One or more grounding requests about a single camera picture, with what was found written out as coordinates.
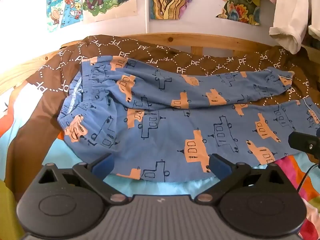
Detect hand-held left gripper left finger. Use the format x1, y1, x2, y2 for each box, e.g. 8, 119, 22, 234
32, 153, 128, 204

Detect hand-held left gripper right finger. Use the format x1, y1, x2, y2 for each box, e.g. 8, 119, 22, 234
194, 153, 292, 204

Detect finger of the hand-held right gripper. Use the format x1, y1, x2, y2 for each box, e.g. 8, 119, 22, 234
287, 131, 320, 160

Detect blue printed pants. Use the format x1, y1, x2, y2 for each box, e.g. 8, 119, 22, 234
57, 56, 320, 182

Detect colourful bed sheet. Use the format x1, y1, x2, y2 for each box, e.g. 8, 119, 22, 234
0, 79, 320, 240

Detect yellow green object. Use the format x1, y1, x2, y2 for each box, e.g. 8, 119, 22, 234
0, 179, 22, 240

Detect brown printed blanket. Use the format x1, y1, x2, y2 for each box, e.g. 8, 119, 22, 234
4, 34, 320, 188

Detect white hanging garment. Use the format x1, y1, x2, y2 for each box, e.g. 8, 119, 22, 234
269, 0, 314, 54

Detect black cable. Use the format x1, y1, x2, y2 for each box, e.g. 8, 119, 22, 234
297, 164, 320, 193

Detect wooden bed frame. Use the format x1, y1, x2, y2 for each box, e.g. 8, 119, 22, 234
0, 33, 320, 98

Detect white wall pipe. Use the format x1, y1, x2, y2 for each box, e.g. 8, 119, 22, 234
142, 0, 151, 34

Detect cartoon girl wall poster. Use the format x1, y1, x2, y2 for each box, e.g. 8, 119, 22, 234
46, 0, 85, 33

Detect torn colourful wall poster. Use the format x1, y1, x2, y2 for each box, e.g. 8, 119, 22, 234
149, 0, 261, 26

